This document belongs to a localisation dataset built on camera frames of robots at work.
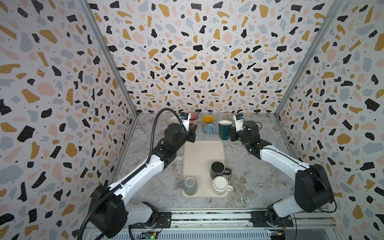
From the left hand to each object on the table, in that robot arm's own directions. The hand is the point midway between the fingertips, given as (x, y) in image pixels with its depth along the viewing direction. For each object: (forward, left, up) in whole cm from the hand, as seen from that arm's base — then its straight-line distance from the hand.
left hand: (194, 122), depth 75 cm
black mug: (-15, -12, -21) cm, 29 cm away
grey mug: (-25, +3, -20) cm, 32 cm away
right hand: (+6, -19, -8) cm, 21 cm away
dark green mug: (+7, -18, -12) cm, 23 cm away
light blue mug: (+16, -9, -22) cm, 29 cm away
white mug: (-24, -13, -23) cm, 36 cm away
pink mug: (+26, +2, -24) cm, 35 cm away
